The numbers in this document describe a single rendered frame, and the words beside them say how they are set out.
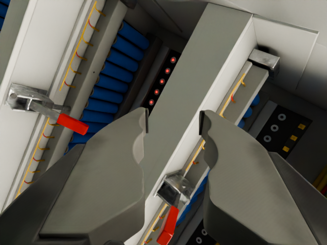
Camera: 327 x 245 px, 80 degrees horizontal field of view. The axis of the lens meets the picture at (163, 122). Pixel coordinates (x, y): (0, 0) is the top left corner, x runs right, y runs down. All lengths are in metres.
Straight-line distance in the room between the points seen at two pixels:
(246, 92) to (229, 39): 0.07
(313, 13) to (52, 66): 0.27
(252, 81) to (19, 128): 0.29
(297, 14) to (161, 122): 0.15
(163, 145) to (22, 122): 0.19
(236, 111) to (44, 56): 0.23
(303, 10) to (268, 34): 0.03
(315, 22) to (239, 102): 0.09
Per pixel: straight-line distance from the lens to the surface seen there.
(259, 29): 0.21
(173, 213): 0.18
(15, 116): 0.31
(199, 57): 0.20
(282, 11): 0.21
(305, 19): 0.21
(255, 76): 0.24
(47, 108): 0.27
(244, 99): 0.23
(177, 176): 0.23
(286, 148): 0.37
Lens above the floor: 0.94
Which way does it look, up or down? 6 degrees down
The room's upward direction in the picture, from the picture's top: 120 degrees clockwise
